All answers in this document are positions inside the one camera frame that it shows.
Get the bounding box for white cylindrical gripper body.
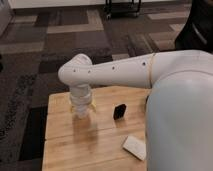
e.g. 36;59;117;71
69;84;92;106

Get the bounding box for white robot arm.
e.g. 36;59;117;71
58;50;213;171

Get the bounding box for white plastic cup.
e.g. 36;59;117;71
75;106;90;119

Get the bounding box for small black box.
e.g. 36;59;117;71
113;104;126;120

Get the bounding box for wooden table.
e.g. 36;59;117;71
42;86;149;171

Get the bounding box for white rectangular sponge block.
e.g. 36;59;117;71
123;135;146;160

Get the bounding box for black office chair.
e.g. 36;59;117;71
175;0;213;53

